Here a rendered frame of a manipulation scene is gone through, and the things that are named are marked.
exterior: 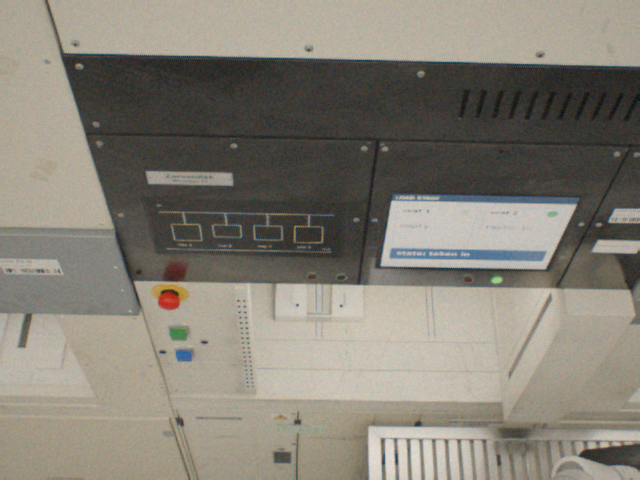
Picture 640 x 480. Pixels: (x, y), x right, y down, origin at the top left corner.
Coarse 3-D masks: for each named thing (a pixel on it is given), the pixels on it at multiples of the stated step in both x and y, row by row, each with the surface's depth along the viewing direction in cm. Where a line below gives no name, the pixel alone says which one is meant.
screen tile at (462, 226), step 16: (400, 208) 131; (416, 208) 131; (432, 208) 131; (448, 208) 131; (464, 208) 131; (464, 224) 135; (400, 240) 139; (416, 240) 139; (432, 240) 139; (448, 240) 138; (464, 240) 138
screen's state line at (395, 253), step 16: (400, 256) 143; (416, 256) 143; (432, 256) 143; (448, 256) 143; (464, 256) 143; (480, 256) 143; (496, 256) 143; (512, 256) 143; (528, 256) 143; (544, 256) 142
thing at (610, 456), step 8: (600, 448) 192; (608, 448) 192; (616, 448) 192; (624, 448) 192; (632, 448) 193; (584, 456) 191; (592, 456) 191; (600, 456) 191; (608, 456) 191; (616, 456) 191; (624, 456) 191; (632, 456) 192; (608, 464) 190; (616, 464) 190; (632, 464) 191
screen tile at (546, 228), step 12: (492, 216) 133; (504, 216) 133; (516, 216) 133; (528, 216) 133; (540, 216) 133; (480, 228) 136; (540, 228) 135; (552, 228) 135; (480, 240) 138; (492, 240) 138; (504, 240) 138; (516, 240) 138; (528, 240) 138; (540, 240) 138
